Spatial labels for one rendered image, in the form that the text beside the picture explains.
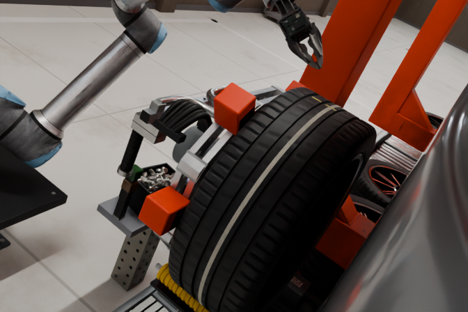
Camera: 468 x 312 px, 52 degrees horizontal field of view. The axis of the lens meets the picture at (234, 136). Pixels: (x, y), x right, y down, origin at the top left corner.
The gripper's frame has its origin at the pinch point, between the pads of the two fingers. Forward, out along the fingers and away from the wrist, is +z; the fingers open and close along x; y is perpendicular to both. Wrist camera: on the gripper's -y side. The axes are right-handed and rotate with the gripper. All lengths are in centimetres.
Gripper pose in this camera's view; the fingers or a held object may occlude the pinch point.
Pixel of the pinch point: (317, 65)
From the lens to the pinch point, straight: 129.9
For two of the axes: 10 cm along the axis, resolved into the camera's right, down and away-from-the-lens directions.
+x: 8.4, -4.7, -2.7
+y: -3.2, -0.3, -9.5
